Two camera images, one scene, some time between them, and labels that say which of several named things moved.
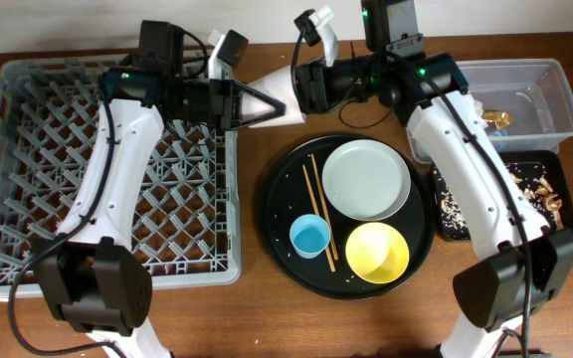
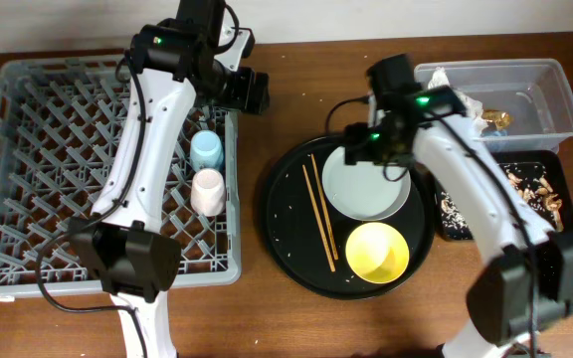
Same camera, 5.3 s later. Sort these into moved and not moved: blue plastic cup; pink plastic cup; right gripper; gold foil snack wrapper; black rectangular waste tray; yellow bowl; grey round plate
Moved: right gripper; pink plastic cup; blue plastic cup
Not moved: gold foil snack wrapper; black rectangular waste tray; grey round plate; yellow bowl
